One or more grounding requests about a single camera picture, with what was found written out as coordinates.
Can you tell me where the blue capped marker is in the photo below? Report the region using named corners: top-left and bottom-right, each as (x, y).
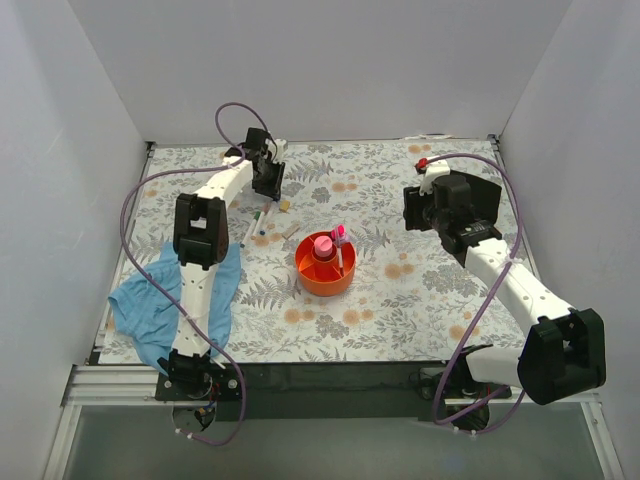
top-left (240, 222), bottom-right (256, 248)

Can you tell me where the pink capped glue bottle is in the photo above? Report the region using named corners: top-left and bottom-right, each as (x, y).
top-left (313, 235), bottom-right (335, 261)

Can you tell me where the silver pen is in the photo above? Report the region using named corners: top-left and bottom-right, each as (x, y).
top-left (336, 244), bottom-right (344, 277)

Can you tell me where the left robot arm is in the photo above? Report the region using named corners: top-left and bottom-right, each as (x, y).
top-left (159, 127), bottom-right (285, 400)

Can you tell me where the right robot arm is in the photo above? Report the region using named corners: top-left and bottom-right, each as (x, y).
top-left (403, 164), bottom-right (606, 405)

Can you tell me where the black folded cloth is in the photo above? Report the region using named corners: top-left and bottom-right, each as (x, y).
top-left (451, 170), bottom-right (502, 224)

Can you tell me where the orange capped marker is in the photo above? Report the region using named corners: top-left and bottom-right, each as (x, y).
top-left (258, 201), bottom-right (273, 236)

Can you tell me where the green capped marker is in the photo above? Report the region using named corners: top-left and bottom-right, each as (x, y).
top-left (252, 211), bottom-right (266, 236)

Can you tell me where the orange round divided organizer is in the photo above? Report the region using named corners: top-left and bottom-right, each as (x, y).
top-left (294, 231), bottom-right (357, 297)

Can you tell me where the light blue cloth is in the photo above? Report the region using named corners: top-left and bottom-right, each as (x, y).
top-left (108, 242), bottom-right (242, 370)

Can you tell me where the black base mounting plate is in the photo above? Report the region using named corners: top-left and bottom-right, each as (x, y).
top-left (154, 362), bottom-right (511, 421)

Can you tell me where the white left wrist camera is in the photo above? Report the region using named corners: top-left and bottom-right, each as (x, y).
top-left (267, 137), bottom-right (288, 163)

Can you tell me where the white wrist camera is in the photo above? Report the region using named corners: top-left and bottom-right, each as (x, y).
top-left (415, 158), bottom-right (450, 195)
top-left (267, 137), bottom-right (288, 163)

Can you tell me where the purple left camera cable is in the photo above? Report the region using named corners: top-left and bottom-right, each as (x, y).
top-left (121, 102), bottom-right (271, 446)

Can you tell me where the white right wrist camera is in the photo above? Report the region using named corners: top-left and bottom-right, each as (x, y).
top-left (415, 158), bottom-right (450, 195)

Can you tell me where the aluminium front rail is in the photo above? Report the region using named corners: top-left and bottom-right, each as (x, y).
top-left (62, 362), bottom-right (601, 406)

